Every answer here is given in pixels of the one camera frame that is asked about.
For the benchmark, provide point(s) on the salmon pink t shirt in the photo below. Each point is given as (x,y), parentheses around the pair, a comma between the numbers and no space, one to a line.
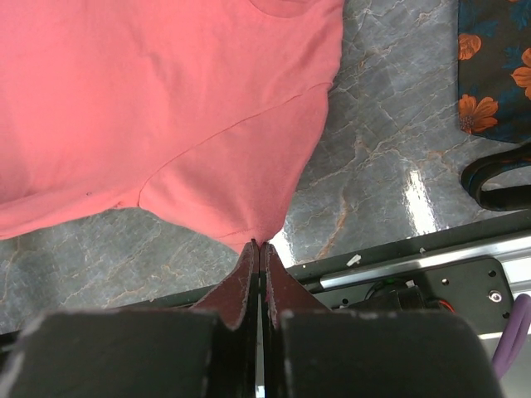
(204,113)

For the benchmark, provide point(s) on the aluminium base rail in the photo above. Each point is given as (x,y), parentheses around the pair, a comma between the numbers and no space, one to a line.
(504,251)

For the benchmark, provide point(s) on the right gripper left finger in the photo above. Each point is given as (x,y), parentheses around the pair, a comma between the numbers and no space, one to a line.
(207,350)

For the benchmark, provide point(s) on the floral dark bag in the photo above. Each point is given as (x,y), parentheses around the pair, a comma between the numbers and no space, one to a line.
(494,94)

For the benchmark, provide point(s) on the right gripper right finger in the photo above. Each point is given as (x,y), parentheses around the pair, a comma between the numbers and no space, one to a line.
(311,351)

